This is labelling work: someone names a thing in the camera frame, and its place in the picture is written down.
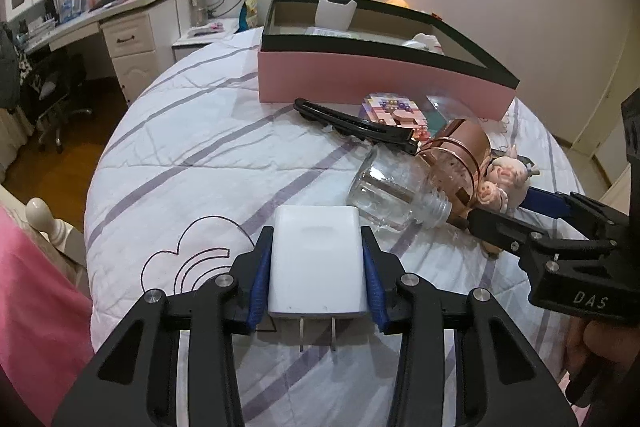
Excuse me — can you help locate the clear plastic bag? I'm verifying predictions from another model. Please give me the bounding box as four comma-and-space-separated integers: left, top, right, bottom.
425, 94, 482, 134

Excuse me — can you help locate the white desk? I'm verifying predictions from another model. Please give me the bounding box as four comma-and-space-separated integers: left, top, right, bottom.
0, 0, 199, 58

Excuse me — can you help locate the black office chair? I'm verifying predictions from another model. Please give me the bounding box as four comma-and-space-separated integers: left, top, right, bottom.
19, 47, 94, 154

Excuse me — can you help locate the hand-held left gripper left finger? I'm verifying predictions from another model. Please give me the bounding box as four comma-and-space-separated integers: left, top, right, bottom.
50, 227, 274, 427

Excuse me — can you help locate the flat white packet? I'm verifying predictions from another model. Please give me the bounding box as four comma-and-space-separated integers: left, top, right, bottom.
303, 26, 361, 40

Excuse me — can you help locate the clear glass bottle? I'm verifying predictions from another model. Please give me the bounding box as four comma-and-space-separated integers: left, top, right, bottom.
348, 146, 454, 233

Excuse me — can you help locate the black hair clip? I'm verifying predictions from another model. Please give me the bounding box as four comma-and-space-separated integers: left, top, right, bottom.
293, 97, 419, 156

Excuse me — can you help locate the pink box with black rim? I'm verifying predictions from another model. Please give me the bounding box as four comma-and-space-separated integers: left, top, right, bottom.
257, 0, 521, 122

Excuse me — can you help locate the white nightstand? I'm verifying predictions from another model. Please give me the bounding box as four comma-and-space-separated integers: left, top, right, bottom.
172, 18, 243, 66

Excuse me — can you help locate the rose gold cup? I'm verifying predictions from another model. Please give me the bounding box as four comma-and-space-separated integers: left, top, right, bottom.
416, 119, 494, 228

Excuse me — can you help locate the person's right hand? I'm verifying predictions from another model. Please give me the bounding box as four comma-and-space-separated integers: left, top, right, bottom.
564, 317, 640, 408

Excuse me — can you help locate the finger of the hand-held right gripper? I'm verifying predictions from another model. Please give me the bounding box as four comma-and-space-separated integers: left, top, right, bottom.
520, 186, 629, 253
467, 206, 552, 269

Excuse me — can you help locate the white plug charger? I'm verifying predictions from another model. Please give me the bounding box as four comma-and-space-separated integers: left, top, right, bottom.
267, 205, 371, 353

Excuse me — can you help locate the white drawer cabinet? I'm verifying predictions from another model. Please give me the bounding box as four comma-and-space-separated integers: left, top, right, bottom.
99, 0, 182, 106

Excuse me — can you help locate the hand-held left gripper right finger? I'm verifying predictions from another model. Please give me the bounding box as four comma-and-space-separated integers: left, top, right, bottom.
360, 227, 582, 427

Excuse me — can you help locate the pink pig figurine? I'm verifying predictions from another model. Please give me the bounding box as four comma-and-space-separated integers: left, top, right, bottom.
472, 147, 540, 214

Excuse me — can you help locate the cream bedpost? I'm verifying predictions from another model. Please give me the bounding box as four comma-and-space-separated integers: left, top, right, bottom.
25, 197, 87, 269

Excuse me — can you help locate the blue snack bag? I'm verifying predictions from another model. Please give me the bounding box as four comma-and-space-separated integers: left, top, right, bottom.
238, 0, 261, 34

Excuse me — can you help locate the white plush toy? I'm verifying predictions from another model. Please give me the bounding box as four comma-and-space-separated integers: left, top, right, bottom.
403, 33, 445, 54

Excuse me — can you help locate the pink cloth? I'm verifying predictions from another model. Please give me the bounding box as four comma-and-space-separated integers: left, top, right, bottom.
0, 201, 94, 427

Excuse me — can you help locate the bottle with orange cap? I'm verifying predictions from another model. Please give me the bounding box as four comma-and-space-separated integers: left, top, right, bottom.
188, 0, 209, 28

